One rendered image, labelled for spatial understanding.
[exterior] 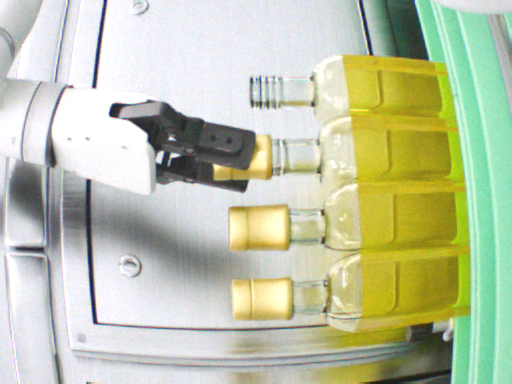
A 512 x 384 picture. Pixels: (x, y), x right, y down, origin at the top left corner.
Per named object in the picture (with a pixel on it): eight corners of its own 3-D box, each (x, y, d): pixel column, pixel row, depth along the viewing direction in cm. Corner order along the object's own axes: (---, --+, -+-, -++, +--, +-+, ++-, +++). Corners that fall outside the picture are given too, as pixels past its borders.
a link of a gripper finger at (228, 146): (162, 155, 100) (247, 172, 100) (161, 137, 97) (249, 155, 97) (172, 119, 101) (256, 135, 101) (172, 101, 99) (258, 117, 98)
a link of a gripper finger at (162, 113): (90, 129, 101) (141, 154, 103) (132, 101, 95) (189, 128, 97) (94, 117, 101) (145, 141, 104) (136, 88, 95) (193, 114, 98)
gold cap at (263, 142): (268, 145, 105) (211, 146, 104) (270, 126, 101) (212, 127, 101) (270, 187, 103) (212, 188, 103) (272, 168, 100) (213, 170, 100)
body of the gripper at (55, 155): (43, 184, 106) (152, 212, 106) (33, 137, 97) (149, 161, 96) (64, 111, 109) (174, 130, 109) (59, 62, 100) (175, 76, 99)
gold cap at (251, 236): (285, 214, 103) (227, 215, 102) (288, 196, 99) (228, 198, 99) (287, 257, 101) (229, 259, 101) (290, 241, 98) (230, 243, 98)
